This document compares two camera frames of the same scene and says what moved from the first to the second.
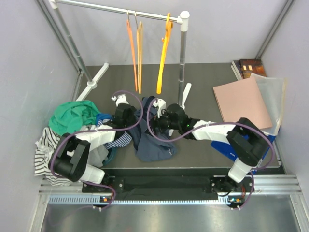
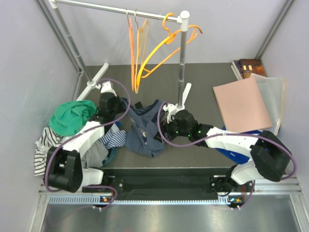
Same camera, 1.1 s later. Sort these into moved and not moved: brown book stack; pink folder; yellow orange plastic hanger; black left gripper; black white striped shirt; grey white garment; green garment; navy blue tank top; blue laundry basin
Moved: black left gripper; yellow orange plastic hanger; navy blue tank top
Not moved: black white striped shirt; brown book stack; green garment; pink folder; blue laundry basin; grey white garment
